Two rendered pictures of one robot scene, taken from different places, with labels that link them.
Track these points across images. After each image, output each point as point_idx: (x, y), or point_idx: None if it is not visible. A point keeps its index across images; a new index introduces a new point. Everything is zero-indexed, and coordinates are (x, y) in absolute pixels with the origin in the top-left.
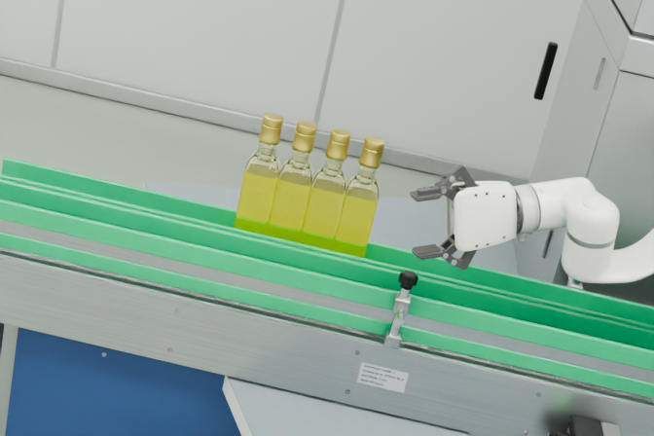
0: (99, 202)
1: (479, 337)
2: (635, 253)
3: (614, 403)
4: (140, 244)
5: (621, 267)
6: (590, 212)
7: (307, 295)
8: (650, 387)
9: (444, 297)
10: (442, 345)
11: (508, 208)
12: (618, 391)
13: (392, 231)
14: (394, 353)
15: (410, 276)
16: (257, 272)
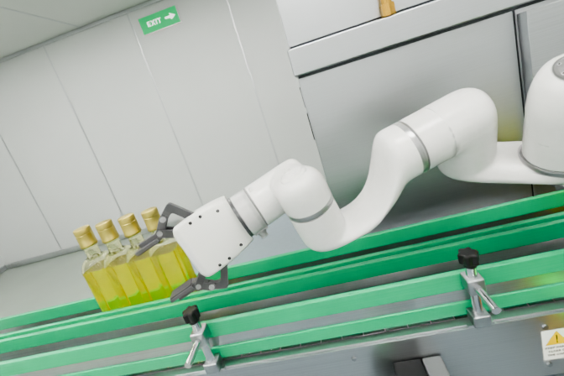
0: (9, 338)
1: (279, 329)
2: (364, 199)
3: (425, 338)
4: (13, 370)
5: (357, 219)
6: (287, 188)
7: (138, 354)
8: (449, 308)
9: (249, 299)
10: (256, 348)
11: (227, 219)
12: (422, 321)
13: (275, 231)
14: (221, 374)
15: (187, 314)
16: (94, 354)
